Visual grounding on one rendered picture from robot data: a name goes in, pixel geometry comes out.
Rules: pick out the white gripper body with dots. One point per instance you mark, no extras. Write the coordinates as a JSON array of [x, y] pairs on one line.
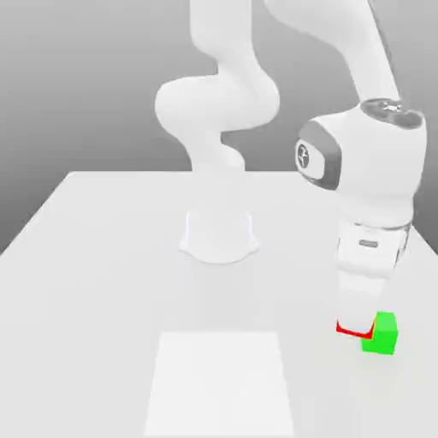
[[369, 255]]

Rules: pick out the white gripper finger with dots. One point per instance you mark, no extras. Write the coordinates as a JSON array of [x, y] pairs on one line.
[[359, 301]]

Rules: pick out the small red cube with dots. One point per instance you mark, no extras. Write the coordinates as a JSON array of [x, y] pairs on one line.
[[345, 330]]

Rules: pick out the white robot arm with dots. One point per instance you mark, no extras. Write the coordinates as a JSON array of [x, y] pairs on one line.
[[219, 102]]

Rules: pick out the small green cube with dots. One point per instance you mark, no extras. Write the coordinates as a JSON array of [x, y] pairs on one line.
[[381, 337]]

